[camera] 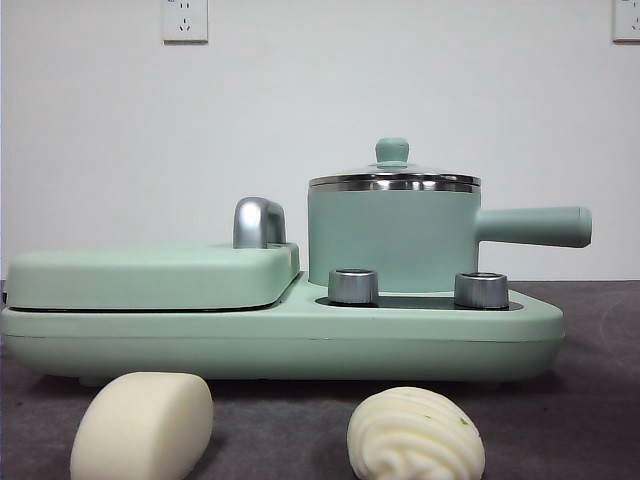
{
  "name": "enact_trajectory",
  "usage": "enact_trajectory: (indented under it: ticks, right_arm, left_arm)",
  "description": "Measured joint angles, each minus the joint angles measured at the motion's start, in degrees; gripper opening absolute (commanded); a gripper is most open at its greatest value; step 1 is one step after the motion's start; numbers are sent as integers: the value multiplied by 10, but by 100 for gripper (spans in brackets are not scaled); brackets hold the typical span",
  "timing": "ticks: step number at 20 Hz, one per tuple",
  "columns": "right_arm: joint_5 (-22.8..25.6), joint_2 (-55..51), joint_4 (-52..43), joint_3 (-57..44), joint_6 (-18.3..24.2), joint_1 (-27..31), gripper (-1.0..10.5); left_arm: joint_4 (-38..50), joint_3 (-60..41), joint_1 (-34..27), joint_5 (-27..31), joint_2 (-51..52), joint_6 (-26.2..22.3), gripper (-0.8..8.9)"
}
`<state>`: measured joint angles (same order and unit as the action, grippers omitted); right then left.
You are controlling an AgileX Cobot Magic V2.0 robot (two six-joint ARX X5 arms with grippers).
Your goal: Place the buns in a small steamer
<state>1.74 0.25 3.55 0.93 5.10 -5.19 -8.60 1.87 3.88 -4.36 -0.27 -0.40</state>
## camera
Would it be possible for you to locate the glass pot lid green knob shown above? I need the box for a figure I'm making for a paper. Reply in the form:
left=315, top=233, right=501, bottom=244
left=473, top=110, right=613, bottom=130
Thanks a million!
left=307, top=137, right=482, bottom=194

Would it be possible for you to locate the pleated white steamed bun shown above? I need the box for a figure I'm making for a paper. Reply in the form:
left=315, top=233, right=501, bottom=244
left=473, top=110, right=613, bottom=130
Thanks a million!
left=346, top=385, right=485, bottom=480

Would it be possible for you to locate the smooth white steamed bun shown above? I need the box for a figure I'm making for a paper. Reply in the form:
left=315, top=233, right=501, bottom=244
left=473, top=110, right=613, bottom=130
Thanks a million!
left=69, top=370, right=215, bottom=480

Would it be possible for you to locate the silver control knob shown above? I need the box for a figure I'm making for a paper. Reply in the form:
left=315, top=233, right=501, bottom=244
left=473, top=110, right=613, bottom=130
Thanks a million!
left=327, top=268, right=380, bottom=305
left=453, top=271, right=510, bottom=308

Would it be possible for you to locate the green breakfast machine base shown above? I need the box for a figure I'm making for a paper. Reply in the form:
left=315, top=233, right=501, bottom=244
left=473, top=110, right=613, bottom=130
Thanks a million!
left=0, top=292, right=566, bottom=389

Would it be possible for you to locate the black control panel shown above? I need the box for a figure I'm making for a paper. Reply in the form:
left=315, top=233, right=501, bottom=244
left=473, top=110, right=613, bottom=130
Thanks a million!
left=315, top=293, right=511, bottom=309

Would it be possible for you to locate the green pot with handle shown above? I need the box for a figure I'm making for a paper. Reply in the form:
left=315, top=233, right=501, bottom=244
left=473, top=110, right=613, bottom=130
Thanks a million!
left=306, top=183, right=594, bottom=295

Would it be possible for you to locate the silver griddle cover handle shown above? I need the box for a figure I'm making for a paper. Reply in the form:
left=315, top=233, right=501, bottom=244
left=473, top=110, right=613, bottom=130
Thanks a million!
left=232, top=196, right=288, bottom=250

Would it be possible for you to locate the white wall socket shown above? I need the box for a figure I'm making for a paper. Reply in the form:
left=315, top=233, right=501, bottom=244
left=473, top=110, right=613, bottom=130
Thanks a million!
left=163, top=0, right=209, bottom=45
left=612, top=0, right=640, bottom=43

